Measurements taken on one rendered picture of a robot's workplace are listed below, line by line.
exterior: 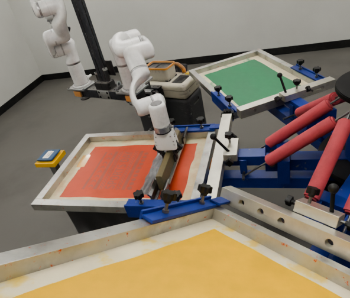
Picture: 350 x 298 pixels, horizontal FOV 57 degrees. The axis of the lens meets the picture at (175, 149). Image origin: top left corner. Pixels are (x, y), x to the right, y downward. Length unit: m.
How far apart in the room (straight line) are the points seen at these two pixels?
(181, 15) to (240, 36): 0.94
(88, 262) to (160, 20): 4.82
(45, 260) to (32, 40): 5.93
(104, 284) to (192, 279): 0.18
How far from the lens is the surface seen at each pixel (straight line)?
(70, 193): 1.66
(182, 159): 1.60
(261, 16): 5.12
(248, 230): 0.98
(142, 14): 5.40
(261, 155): 1.42
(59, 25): 2.08
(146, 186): 1.50
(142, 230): 0.83
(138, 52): 1.53
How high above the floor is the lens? 1.90
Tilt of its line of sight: 34 degrees down
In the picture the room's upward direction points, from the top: 14 degrees counter-clockwise
